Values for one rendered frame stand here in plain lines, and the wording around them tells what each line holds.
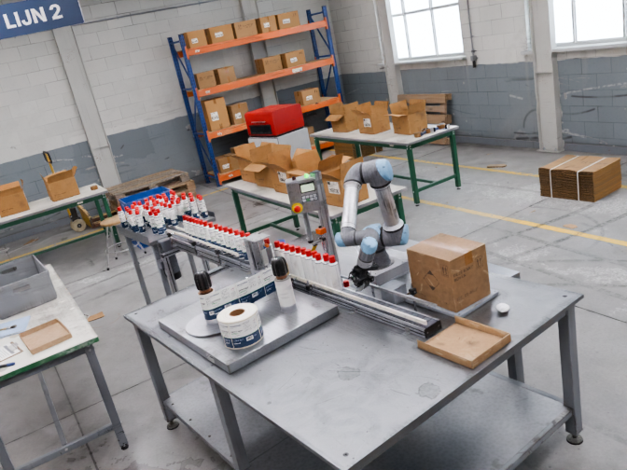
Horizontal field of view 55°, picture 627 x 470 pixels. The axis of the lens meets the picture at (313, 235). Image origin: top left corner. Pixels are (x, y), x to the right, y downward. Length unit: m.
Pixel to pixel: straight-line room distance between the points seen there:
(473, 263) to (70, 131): 8.43
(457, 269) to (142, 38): 8.66
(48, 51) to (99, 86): 0.88
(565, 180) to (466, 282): 4.07
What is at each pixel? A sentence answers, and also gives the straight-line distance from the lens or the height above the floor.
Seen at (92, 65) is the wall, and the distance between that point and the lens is 10.63.
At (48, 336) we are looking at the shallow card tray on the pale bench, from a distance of 4.08.
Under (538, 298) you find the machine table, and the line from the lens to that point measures 3.08.
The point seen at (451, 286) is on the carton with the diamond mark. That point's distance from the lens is 2.91.
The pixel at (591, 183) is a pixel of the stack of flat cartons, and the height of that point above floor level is 0.20.
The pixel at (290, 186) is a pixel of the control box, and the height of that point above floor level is 1.46.
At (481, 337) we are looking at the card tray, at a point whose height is 0.83.
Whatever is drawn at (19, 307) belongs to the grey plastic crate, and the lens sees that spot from 4.64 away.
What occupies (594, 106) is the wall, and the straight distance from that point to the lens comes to 8.50.
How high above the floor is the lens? 2.25
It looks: 19 degrees down
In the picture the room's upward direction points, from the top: 12 degrees counter-clockwise
